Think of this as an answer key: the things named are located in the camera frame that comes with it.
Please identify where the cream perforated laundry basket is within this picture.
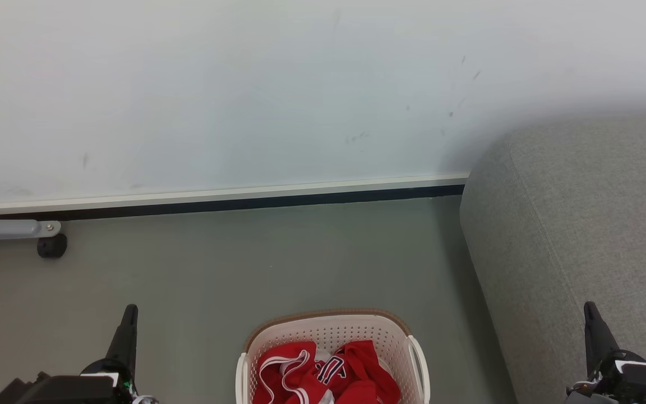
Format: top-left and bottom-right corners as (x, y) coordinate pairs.
(236, 308), (431, 404)

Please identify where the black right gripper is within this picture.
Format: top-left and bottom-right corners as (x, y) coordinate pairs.
(565, 301), (646, 404)

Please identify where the red garment with striped hem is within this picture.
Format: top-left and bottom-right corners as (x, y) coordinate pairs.
(315, 339), (402, 404)

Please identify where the grey partition stand leg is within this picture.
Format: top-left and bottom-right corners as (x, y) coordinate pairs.
(0, 208), (61, 242)

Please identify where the grey fabric sofa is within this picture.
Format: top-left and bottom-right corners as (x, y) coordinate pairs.
(459, 109), (646, 404)

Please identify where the white partition bottom rail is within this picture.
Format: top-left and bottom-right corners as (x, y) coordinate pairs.
(0, 174), (469, 221)

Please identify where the black caster wheel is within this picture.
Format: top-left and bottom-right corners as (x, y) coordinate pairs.
(37, 233), (68, 259)

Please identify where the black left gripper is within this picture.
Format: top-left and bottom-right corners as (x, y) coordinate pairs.
(81, 304), (156, 404)

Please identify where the red jersey with white trim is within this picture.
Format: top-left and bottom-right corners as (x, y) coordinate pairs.
(253, 341), (318, 404)

